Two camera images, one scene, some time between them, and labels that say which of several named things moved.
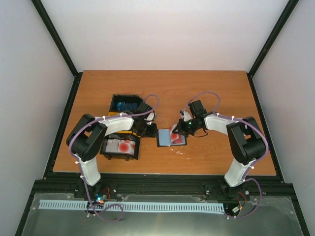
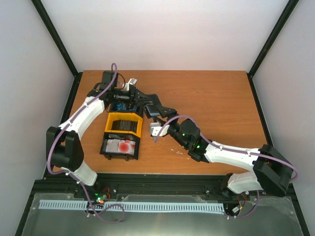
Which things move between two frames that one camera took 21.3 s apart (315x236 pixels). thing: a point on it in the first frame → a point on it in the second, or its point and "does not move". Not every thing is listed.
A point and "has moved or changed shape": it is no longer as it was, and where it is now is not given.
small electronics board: [100, 198] does not move
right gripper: [180, 129] → [171, 112]
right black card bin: [122, 103] does not move
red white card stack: [120, 146] does not move
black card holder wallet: [165, 137] has moved or changed shape
